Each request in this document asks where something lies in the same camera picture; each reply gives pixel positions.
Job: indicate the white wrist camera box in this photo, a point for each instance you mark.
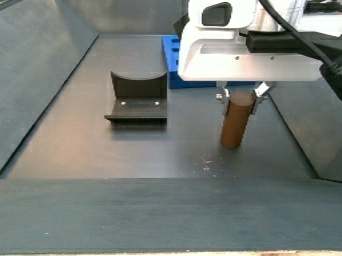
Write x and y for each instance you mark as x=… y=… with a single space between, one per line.
x=228 y=14

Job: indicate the black curved holder stand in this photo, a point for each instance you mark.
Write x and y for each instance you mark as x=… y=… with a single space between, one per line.
x=141 y=99

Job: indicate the brown round cylinder peg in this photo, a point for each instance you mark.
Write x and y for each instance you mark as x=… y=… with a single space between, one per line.
x=236 y=120

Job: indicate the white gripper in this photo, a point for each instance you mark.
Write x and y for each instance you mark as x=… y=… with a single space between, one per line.
x=215 y=55

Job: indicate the blue shape sorting board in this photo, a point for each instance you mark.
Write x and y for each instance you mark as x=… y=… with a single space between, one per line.
x=172 y=43

